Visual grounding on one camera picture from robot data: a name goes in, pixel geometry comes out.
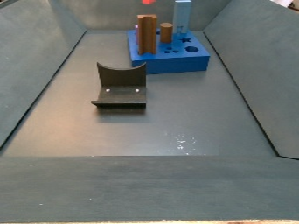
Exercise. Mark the blue shape-sorter board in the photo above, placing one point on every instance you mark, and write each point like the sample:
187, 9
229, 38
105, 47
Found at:
181, 56

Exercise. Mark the black curved holder stand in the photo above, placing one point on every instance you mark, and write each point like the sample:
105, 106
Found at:
121, 87

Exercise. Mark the tall brown notched block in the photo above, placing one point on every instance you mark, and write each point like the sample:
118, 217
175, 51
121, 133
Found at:
146, 34

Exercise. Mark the red rectangular block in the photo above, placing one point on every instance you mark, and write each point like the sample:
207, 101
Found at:
148, 1

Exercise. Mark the brown cylinder peg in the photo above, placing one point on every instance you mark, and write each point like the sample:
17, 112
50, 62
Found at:
165, 32

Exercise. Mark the light blue tall block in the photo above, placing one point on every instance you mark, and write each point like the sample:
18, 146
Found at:
181, 14

